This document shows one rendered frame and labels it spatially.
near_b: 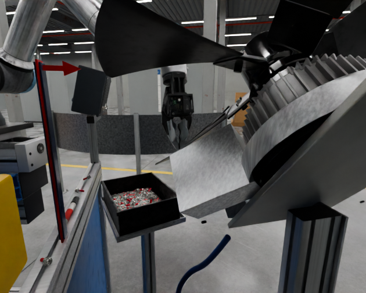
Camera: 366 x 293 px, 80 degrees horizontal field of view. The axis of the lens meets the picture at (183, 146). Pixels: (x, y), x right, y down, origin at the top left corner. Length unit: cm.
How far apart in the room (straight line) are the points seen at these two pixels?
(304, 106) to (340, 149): 9
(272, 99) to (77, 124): 229
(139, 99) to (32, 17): 605
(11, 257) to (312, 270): 50
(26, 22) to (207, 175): 77
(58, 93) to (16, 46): 939
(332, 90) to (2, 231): 34
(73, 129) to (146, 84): 448
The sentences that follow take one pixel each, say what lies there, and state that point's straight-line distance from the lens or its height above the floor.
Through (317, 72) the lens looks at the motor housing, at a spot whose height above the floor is 117.
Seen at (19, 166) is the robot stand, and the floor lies 92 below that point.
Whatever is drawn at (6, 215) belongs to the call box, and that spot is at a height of 104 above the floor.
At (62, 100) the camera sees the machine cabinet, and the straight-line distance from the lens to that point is 1025.
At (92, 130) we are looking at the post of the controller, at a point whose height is 100.
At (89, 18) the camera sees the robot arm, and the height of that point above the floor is 131.
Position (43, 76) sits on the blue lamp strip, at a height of 117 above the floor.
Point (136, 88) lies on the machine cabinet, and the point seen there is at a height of 132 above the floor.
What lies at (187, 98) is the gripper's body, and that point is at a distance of 61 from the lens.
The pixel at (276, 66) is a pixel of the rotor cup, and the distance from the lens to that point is 44.
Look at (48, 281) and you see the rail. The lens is 44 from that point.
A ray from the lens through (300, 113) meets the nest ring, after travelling 30.
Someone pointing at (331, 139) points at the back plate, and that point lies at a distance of 32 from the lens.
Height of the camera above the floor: 114
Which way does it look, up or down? 13 degrees down
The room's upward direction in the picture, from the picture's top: straight up
